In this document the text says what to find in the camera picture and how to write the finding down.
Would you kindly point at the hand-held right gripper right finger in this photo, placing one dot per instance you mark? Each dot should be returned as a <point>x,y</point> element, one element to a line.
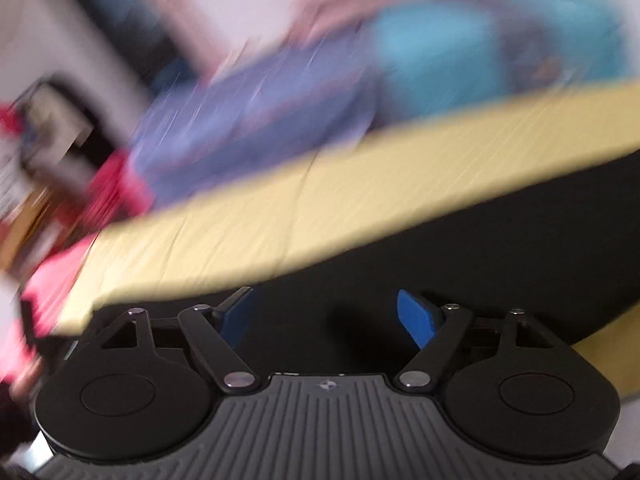
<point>415,317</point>

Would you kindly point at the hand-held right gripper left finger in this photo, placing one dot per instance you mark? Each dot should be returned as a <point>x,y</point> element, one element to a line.
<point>237,317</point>

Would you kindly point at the black pants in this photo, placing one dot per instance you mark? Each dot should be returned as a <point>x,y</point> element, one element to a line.
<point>500,260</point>

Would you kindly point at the yellow patterned bed sheet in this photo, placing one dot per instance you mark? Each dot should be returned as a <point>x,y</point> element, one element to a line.
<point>300,210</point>

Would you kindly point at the red cloth pile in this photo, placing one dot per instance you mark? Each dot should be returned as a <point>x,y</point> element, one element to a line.
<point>105,195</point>

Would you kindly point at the blue plaid cloth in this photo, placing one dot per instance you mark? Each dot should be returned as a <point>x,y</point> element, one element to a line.
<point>250,110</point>

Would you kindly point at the teal cloth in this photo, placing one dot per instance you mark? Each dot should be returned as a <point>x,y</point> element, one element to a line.
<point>475,45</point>

